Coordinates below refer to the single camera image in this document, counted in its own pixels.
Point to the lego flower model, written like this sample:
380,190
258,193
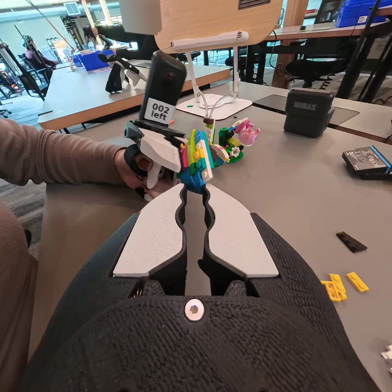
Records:
234,141

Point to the small yellow lego plate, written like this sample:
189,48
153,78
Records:
357,281

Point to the yellow lego frame piece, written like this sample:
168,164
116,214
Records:
330,289

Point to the black office chair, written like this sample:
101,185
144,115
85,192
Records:
312,64

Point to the black charger case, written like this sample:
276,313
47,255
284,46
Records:
307,113

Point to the person's left hand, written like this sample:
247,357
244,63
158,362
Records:
131,182

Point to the black lego wedge plate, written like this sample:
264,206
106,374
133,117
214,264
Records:
351,242

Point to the white lego plates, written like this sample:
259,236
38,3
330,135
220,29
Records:
387,356

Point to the blue plastic bin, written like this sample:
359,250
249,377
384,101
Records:
361,13
92,59

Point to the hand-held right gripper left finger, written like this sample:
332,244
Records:
153,235

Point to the person's left forearm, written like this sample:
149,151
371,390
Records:
46,153

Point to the neighbouring table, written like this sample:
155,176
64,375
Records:
122,95

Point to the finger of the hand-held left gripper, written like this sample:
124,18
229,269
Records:
159,150

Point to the wooden board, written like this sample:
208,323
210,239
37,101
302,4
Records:
214,18

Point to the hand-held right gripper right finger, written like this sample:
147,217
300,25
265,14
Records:
239,235

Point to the narrow yellow lego plate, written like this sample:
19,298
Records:
338,283

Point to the multicolour lego wing assembly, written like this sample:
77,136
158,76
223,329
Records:
196,165

